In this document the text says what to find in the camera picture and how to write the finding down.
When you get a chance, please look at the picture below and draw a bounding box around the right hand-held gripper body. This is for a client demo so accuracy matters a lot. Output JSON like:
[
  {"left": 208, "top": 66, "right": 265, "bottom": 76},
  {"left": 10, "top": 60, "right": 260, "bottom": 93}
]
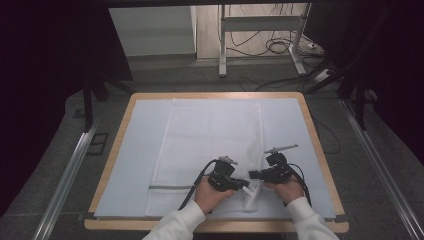
[{"left": 264, "top": 143, "right": 300, "bottom": 185}]

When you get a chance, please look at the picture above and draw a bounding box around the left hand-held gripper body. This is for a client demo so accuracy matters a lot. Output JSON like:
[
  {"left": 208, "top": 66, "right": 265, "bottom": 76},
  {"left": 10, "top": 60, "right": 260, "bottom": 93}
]
[{"left": 207, "top": 155, "right": 240, "bottom": 193}]

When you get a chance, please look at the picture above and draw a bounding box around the white mesh laundry bag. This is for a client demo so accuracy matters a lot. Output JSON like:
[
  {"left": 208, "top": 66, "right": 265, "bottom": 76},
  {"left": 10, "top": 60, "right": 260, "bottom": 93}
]
[{"left": 144, "top": 97, "right": 265, "bottom": 218}]

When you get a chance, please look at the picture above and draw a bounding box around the person's right hand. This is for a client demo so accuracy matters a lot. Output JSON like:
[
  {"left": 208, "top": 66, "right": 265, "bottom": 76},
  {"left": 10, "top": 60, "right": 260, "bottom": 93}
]
[{"left": 264, "top": 174, "right": 305, "bottom": 205}]

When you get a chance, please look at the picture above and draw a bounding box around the person's left hand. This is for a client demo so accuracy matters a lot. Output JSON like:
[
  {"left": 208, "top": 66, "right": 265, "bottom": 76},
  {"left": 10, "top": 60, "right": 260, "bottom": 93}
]
[{"left": 193, "top": 180, "right": 236, "bottom": 215}]

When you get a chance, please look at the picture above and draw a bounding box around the white table mat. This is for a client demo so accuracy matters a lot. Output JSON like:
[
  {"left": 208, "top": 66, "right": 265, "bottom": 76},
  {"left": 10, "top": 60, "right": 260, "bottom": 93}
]
[{"left": 93, "top": 97, "right": 337, "bottom": 220}]

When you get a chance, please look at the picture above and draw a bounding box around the wooden table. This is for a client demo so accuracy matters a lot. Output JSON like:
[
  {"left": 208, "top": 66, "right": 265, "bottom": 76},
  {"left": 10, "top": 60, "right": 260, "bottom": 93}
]
[{"left": 83, "top": 91, "right": 350, "bottom": 234}]

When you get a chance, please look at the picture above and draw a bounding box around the black metal stand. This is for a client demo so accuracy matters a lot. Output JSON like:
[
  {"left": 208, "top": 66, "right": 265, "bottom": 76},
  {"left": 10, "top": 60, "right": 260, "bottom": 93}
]
[
  {"left": 305, "top": 59, "right": 378, "bottom": 132},
  {"left": 81, "top": 75, "right": 135, "bottom": 133}
]

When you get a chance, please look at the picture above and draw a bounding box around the white power strip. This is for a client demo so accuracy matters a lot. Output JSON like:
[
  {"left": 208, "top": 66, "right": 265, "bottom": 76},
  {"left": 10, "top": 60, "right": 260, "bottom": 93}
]
[{"left": 313, "top": 67, "right": 333, "bottom": 83}]

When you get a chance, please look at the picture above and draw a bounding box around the dark curtain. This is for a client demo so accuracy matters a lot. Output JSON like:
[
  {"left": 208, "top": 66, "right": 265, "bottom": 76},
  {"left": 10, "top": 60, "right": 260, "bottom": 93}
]
[
  {"left": 303, "top": 0, "right": 424, "bottom": 165},
  {"left": 0, "top": 0, "right": 133, "bottom": 216}
]

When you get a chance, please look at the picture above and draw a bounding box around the white cabinet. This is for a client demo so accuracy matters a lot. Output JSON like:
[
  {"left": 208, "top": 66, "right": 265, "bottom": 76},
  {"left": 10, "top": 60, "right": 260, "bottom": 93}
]
[{"left": 107, "top": 5, "right": 198, "bottom": 58}]

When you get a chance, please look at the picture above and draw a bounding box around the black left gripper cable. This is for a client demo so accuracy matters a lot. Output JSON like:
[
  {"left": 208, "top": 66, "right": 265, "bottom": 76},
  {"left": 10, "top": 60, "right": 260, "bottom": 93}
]
[{"left": 177, "top": 158, "right": 218, "bottom": 212}]

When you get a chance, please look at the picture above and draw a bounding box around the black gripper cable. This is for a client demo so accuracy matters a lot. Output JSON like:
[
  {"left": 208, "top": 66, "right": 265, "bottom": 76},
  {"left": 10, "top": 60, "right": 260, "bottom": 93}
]
[
  {"left": 177, "top": 158, "right": 218, "bottom": 212},
  {"left": 287, "top": 162, "right": 313, "bottom": 207}
]

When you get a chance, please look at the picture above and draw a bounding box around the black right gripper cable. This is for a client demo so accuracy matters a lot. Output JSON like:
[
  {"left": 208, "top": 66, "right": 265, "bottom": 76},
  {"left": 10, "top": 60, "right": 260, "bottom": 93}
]
[{"left": 287, "top": 162, "right": 313, "bottom": 207}]

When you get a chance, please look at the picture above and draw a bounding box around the thin black floor cable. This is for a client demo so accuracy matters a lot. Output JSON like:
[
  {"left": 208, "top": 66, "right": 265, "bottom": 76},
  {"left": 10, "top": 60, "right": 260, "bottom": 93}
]
[{"left": 313, "top": 116, "right": 342, "bottom": 156}]

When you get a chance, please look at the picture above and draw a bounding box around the long black floor cable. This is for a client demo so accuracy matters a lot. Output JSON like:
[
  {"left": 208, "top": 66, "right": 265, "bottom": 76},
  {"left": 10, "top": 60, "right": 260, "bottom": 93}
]
[{"left": 239, "top": 74, "right": 322, "bottom": 93}]

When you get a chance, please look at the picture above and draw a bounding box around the aluminium floor rail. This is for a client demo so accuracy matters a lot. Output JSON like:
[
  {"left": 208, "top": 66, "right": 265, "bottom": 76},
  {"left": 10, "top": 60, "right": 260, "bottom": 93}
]
[
  {"left": 339, "top": 98, "right": 424, "bottom": 240},
  {"left": 31, "top": 119, "right": 102, "bottom": 240}
]

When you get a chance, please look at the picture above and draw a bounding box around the black floor socket frame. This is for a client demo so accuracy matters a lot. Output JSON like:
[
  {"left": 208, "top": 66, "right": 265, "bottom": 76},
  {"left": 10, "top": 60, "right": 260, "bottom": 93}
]
[{"left": 86, "top": 132, "right": 110, "bottom": 156}]

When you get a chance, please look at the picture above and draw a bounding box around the tangle of black floor cables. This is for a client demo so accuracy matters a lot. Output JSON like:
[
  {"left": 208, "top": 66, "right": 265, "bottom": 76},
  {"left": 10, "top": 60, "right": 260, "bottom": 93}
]
[{"left": 225, "top": 3, "right": 322, "bottom": 58}]

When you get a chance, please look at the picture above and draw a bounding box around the white metal desk frame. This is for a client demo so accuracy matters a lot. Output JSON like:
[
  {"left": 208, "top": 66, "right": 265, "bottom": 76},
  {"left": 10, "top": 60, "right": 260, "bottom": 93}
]
[{"left": 217, "top": 3, "right": 313, "bottom": 79}]

